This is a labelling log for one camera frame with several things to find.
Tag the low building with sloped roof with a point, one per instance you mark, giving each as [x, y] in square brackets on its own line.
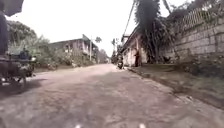
[131, 50]

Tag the pole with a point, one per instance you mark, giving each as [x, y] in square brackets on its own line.
[90, 50]

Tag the robot's own part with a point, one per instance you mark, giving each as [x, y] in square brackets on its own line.
[142, 126]

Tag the grey block wall with fence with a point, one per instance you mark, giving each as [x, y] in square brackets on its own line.
[196, 36]

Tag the motorcycle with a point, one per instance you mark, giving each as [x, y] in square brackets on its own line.
[120, 63]

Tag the two-storey building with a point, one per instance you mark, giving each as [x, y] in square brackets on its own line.
[78, 48]

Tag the green bushes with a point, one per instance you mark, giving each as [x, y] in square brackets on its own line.
[43, 51]

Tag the tall dark tree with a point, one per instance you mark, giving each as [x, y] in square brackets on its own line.
[148, 30]

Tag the dark three-wheeled vehicle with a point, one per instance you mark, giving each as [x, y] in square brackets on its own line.
[15, 65]

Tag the grass verge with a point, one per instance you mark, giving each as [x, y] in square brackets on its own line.
[186, 78]

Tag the grey concrete road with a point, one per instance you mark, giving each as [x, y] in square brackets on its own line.
[93, 96]

